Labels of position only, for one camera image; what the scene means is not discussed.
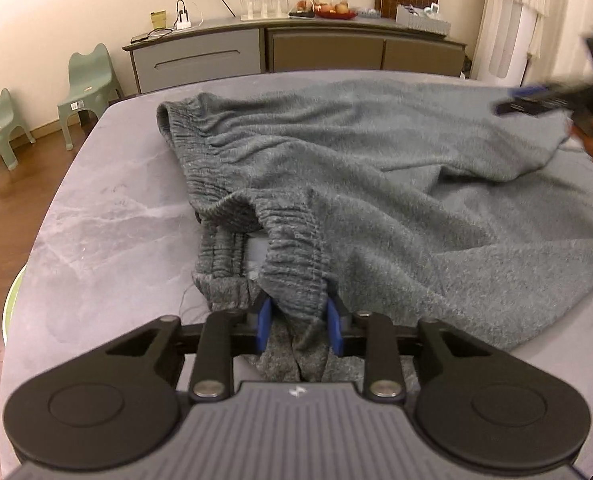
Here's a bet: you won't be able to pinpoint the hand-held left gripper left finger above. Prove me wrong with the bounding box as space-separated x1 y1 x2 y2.
105 296 273 403

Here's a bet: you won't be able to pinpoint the green plastic child chair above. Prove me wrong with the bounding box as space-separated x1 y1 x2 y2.
57 44 125 151
0 88 36 182

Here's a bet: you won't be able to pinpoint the grey storage box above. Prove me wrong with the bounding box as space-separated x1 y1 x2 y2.
395 4 451 36

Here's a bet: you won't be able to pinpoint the white curtain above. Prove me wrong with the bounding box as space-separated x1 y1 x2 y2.
483 0 564 63

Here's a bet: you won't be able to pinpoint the grey fleece pants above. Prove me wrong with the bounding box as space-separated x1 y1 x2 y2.
155 79 593 383

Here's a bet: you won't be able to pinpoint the light green round object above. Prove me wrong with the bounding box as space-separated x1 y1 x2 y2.
0 264 30 347

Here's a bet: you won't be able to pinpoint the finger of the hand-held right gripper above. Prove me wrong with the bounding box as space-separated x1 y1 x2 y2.
495 82 584 117

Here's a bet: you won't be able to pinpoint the grey sideboard cabinet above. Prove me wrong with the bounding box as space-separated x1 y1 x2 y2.
123 14 468 95

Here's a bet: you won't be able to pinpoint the white power strip with charger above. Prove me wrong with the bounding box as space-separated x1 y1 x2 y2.
173 0 194 30

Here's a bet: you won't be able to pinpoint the white tower appliance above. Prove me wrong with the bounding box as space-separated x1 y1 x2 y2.
473 4 538 84

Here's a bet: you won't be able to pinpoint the red fruit plate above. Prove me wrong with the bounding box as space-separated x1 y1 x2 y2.
314 0 357 20

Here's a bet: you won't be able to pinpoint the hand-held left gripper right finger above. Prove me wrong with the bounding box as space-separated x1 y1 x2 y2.
325 296 494 403

